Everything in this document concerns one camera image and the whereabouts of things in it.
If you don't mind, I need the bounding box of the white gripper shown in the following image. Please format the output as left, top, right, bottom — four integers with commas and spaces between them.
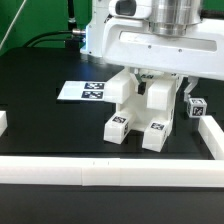
102, 0, 224, 102

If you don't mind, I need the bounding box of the white chair back frame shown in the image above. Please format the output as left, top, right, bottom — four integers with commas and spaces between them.
104, 68, 183, 111

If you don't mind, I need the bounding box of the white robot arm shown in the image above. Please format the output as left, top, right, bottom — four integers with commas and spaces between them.
81, 0, 224, 104

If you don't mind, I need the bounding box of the white diagonal rod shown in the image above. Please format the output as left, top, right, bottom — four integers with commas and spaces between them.
0, 0, 27, 51

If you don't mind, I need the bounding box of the white U-shaped fence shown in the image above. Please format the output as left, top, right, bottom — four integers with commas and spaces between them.
0, 110, 224, 188

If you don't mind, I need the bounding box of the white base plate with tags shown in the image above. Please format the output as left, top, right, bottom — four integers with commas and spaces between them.
57, 80, 109, 102

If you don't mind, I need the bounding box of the black cable with connector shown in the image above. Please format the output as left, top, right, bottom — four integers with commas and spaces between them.
23, 28, 88, 48

